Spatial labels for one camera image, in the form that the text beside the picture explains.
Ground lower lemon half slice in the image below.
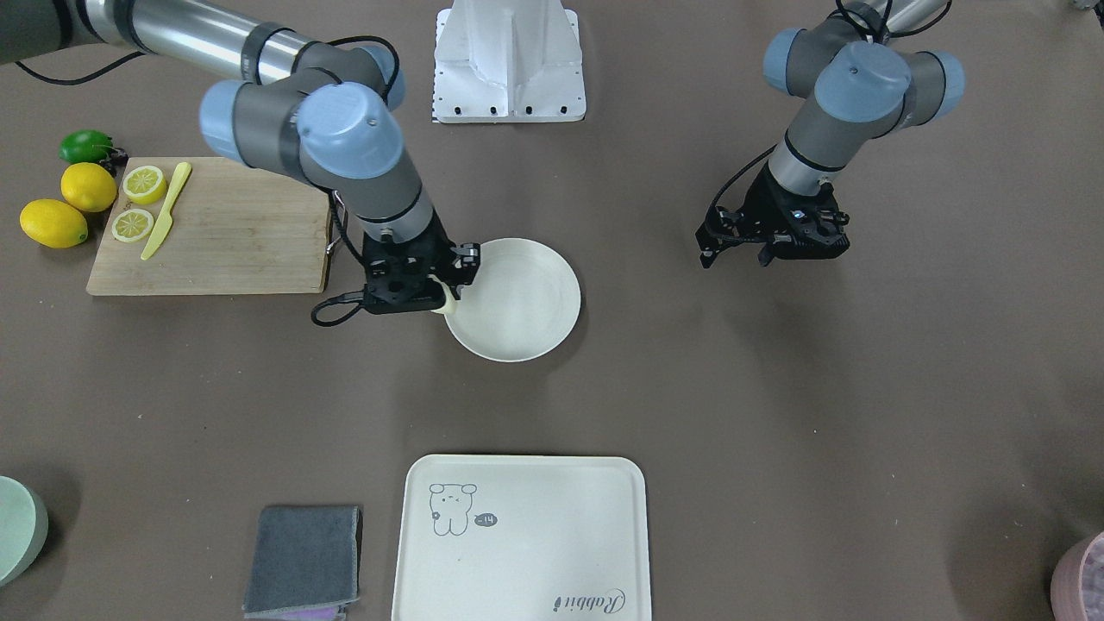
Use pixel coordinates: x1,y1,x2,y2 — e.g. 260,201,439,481
110,208,155,243

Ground whole lemon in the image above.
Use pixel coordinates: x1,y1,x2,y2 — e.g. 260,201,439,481
19,199,88,248
60,162,118,213

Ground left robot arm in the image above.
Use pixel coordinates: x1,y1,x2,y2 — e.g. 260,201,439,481
696,1,966,267

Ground cream rabbit tray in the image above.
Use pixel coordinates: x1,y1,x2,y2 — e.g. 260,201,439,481
392,455,652,620

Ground green bowl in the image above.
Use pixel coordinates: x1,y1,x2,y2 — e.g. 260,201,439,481
1,476,50,587

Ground grey folded cloth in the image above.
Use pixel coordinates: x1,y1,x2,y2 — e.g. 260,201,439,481
243,505,361,620

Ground upper lemon half slice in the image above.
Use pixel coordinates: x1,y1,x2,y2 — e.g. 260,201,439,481
121,165,168,206

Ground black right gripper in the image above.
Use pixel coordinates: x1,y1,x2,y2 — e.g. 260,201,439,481
361,215,481,315

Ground dark cherries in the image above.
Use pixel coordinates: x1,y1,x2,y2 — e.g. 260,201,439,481
99,148,129,173

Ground yellow plastic knife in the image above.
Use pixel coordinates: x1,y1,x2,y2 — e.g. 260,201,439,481
141,161,192,260

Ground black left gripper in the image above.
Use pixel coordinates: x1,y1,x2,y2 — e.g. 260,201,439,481
697,165,850,270

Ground lemon half slice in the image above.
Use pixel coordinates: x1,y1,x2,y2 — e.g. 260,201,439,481
110,208,155,243
121,165,168,206

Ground green lime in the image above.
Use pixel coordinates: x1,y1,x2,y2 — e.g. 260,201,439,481
59,129,115,164

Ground lower whole lemon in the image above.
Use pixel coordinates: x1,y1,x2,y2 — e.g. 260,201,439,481
19,199,88,248

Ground upper whole lemon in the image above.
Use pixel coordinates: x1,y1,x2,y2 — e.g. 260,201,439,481
60,162,118,213

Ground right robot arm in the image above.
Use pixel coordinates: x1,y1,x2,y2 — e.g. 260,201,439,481
3,1,480,315

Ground pink bowl with ice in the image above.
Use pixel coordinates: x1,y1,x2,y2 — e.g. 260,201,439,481
1049,533,1103,620

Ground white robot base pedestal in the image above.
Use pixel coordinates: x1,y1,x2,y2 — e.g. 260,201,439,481
431,1,587,123

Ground wooden cutting board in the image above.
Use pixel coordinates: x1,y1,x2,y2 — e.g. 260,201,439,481
86,157,331,296

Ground beige round plate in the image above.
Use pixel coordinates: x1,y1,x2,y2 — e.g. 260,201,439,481
440,236,582,364

